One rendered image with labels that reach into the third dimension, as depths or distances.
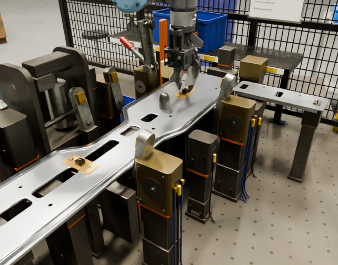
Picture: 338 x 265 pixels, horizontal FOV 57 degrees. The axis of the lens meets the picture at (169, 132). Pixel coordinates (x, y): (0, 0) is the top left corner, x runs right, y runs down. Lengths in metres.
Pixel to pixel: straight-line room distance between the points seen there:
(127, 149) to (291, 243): 0.54
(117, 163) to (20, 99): 0.28
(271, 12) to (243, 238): 0.92
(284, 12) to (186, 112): 0.69
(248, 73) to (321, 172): 0.45
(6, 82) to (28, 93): 0.08
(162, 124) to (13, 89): 0.38
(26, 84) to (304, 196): 0.90
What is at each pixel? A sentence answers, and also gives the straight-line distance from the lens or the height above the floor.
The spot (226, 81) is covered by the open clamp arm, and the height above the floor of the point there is 1.10.
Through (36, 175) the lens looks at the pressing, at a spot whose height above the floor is 1.00.
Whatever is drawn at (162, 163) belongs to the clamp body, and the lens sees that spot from 0.63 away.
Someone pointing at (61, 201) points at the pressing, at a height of 1.00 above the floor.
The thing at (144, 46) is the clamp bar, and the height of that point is 1.14.
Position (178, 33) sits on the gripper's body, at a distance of 0.91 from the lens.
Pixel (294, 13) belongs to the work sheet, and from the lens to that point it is 1.42.
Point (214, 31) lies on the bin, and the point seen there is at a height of 1.11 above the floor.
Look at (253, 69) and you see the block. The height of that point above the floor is 1.04.
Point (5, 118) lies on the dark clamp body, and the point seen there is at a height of 1.08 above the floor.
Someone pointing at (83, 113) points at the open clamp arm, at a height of 1.03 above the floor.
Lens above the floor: 1.43
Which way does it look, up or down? 32 degrees down
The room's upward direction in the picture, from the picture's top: straight up
